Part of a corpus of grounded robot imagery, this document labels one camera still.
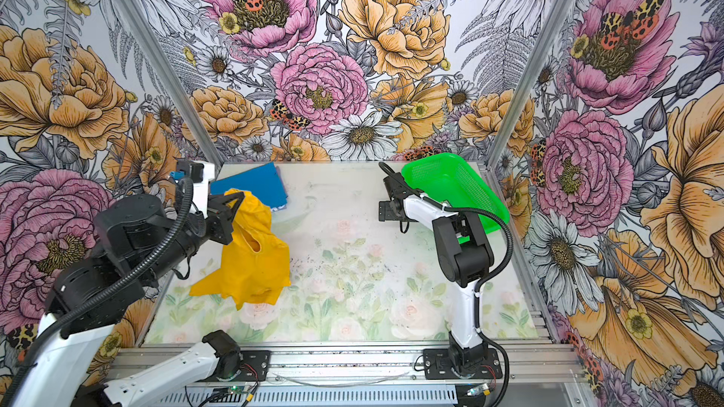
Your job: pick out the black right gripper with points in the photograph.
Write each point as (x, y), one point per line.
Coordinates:
(386, 212)

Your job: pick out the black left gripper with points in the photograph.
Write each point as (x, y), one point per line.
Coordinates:
(222, 219)

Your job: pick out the yellow t shirt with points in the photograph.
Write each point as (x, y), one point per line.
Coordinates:
(255, 265)

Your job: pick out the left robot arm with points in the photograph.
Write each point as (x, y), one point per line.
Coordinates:
(138, 246)

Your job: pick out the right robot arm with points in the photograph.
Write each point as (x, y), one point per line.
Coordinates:
(463, 252)

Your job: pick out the folded blue t shirt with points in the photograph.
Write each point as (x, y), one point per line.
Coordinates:
(264, 182)

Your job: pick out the green plastic basket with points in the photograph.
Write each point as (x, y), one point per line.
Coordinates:
(450, 179)

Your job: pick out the green circuit board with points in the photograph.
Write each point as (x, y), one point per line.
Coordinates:
(235, 393)

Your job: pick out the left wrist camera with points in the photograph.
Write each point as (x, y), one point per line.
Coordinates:
(201, 173)

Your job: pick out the aluminium right table rail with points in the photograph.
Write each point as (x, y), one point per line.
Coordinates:
(514, 306)

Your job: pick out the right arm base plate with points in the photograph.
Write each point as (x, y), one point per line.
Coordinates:
(449, 364)

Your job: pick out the aluminium left corner post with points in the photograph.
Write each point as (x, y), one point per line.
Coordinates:
(145, 36)

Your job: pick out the aluminium corner post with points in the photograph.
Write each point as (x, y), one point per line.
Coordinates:
(145, 36)
(548, 35)

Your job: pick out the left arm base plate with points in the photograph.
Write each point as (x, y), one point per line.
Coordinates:
(243, 366)

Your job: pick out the aluminium front frame rail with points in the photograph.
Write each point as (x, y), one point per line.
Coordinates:
(531, 362)

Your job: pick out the aluminium right corner post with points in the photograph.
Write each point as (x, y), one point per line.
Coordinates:
(548, 35)

